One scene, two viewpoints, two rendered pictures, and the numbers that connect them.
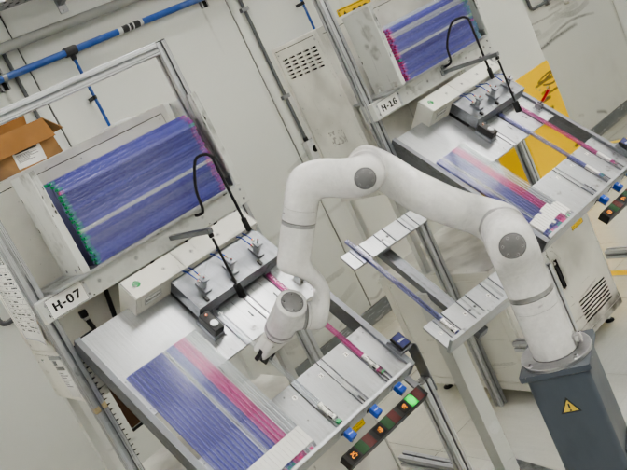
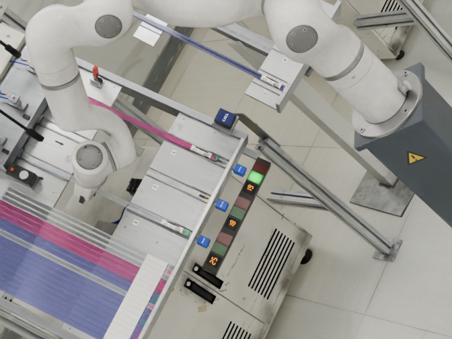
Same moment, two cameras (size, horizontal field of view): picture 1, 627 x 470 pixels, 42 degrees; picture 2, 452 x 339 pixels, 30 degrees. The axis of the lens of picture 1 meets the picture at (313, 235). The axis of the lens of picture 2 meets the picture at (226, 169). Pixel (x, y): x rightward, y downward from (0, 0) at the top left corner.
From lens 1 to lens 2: 0.66 m
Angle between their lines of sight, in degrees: 24
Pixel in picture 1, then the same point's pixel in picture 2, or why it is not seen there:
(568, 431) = (419, 176)
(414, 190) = (172, 8)
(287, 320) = (92, 176)
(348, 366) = (180, 165)
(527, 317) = (344, 90)
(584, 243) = not seen: outside the picture
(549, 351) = (377, 114)
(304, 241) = (74, 97)
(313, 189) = (58, 46)
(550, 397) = (391, 155)
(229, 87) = not seen: outside the picture
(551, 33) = not seen: outside the picture
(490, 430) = (350, 142)
